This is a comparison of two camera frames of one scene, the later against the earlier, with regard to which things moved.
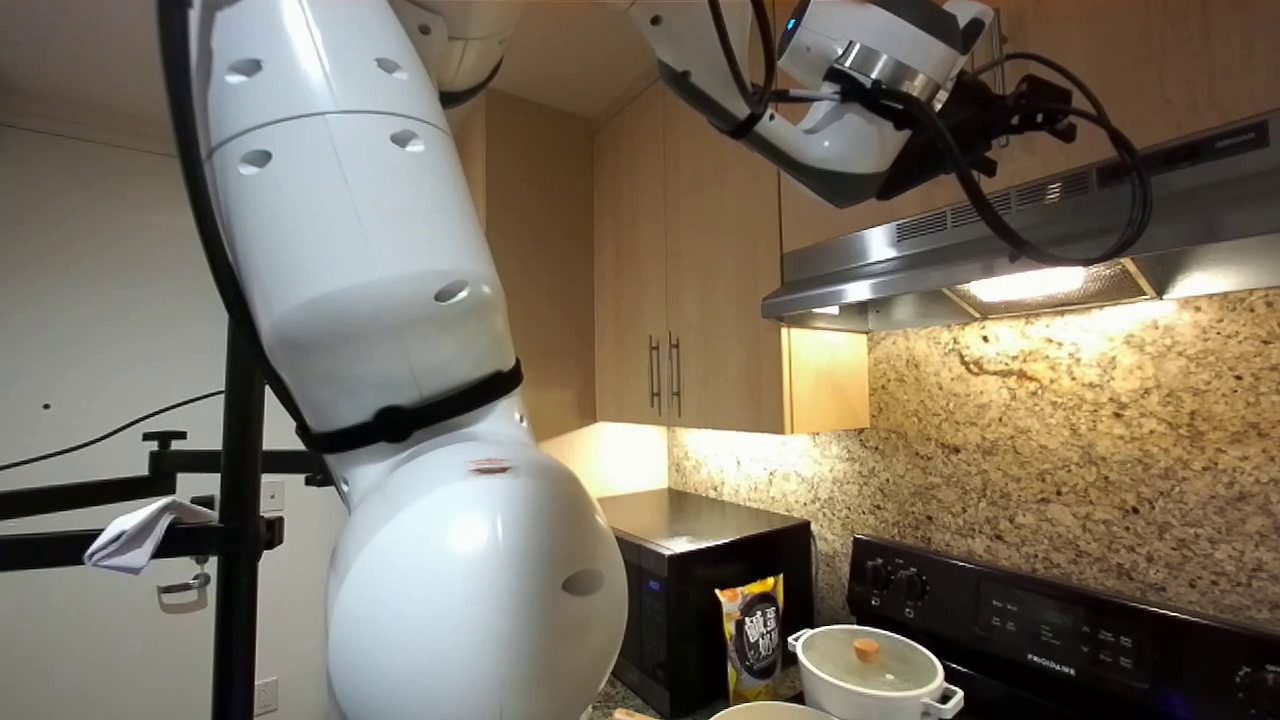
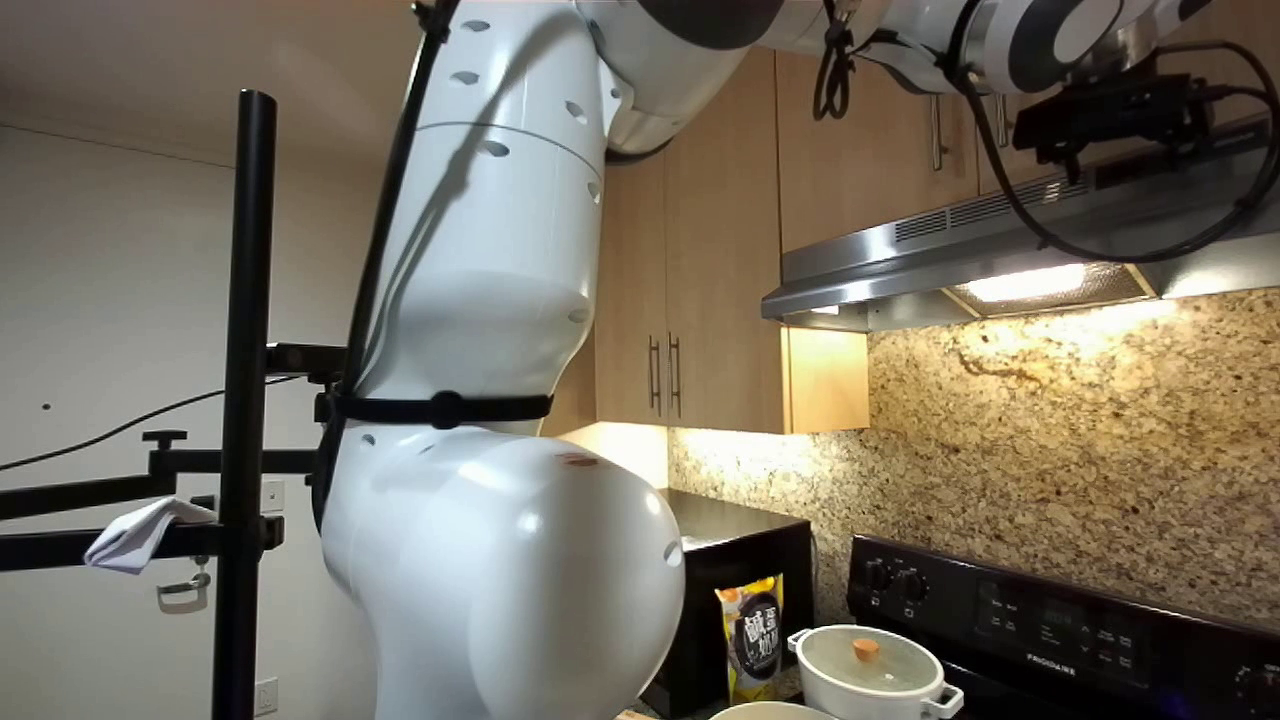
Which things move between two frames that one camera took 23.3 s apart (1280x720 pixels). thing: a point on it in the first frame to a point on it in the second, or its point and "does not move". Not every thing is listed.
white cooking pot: [863, 668] does not move
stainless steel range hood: [1195, 212] does not move
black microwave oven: [679, 548] does not move
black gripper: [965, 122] to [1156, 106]
